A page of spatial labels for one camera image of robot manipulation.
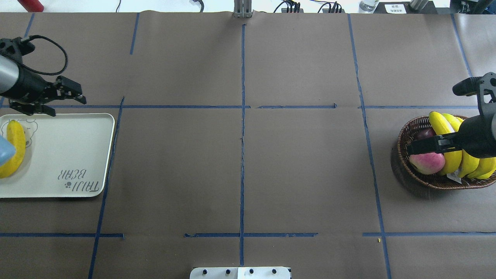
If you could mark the pink red apple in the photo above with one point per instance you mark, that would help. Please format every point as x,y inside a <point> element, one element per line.
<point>428,163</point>

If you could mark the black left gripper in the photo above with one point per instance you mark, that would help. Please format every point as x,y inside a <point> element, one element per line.
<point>30,85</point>

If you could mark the ripe yellow banana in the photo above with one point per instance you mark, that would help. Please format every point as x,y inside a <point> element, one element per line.
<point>16,137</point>

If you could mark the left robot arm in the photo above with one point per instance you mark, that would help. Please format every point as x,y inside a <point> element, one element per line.
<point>12,52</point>

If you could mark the aluminium frame post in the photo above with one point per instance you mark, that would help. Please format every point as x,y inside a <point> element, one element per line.
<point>243,9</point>

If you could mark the wicker fruit basket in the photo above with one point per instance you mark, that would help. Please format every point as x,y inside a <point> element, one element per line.
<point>427,177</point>

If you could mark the red cylinder bottle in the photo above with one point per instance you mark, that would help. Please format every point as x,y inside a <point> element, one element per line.
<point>32,5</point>

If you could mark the white bear tray plate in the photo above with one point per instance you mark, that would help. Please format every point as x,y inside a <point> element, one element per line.
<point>66,156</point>

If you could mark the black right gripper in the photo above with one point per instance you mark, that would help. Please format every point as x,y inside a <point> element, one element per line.
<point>477,136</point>

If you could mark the dark red apple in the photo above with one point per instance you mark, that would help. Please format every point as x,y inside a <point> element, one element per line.
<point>425,134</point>

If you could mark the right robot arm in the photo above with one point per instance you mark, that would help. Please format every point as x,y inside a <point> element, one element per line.
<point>484,89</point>

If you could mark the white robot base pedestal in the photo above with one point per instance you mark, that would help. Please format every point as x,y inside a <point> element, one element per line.
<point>271,272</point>

